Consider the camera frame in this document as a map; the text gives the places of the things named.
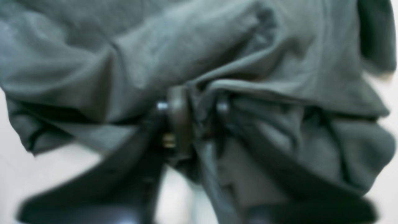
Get dark grey t-shirt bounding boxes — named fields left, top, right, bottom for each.
left=1, top=0, right=397, bottom=224

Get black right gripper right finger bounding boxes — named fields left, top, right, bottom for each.
left=216, top=96, right=377, bottom=224

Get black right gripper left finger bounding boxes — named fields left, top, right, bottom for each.
left=17, top=86, right=194, bottom=224

